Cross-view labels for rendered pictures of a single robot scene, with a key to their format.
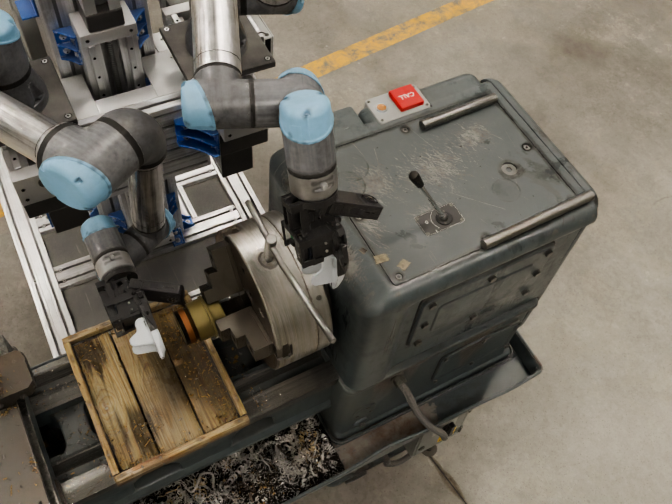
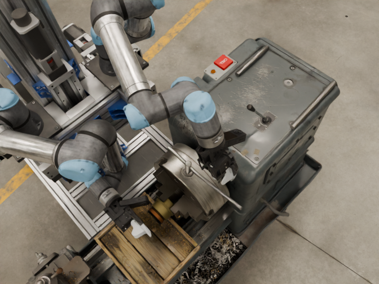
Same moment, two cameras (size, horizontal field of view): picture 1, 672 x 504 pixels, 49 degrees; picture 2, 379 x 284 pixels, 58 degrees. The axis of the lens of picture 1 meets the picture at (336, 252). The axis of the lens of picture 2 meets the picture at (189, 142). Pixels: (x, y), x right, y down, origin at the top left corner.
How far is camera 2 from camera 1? 0.28 m
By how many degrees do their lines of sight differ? 4
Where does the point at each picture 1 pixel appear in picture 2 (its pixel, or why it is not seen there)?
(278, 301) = (200, 191)
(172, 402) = (159, 251)
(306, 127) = (203, 114)
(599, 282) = not seen: hidden behind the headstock
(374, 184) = (225, 114)
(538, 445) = (322, 195)
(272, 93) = (173, 97)
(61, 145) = (65, 154)
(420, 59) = (202, 27)
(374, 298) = (249, 174)
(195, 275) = (137, 171)
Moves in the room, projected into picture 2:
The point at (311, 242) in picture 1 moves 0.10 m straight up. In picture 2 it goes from (218, 167) to (219, 151)
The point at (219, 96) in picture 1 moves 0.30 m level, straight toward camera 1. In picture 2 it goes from (146, 109) to (194, 208)
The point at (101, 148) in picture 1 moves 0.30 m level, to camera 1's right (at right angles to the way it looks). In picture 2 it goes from (87, 149) to (177, 132)
